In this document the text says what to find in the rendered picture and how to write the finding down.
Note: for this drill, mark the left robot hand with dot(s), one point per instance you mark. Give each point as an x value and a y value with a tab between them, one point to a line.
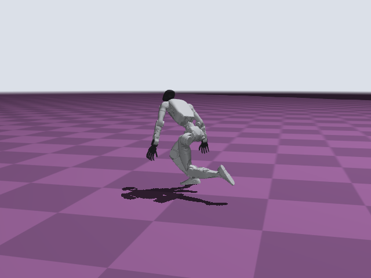
152	150

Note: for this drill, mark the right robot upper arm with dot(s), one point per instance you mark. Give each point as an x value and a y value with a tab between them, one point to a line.
199	121

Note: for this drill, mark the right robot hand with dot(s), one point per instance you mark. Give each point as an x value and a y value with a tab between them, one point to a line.
203	146

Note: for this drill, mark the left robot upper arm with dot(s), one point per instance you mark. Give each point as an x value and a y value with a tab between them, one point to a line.
161	114

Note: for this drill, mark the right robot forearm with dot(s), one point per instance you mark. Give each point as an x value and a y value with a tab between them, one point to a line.
203	129

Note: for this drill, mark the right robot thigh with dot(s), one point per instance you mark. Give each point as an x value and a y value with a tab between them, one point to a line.
174	153

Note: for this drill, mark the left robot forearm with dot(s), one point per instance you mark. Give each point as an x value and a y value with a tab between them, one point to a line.
157	132

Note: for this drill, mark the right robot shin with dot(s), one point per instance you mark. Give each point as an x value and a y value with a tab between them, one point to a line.
179	164

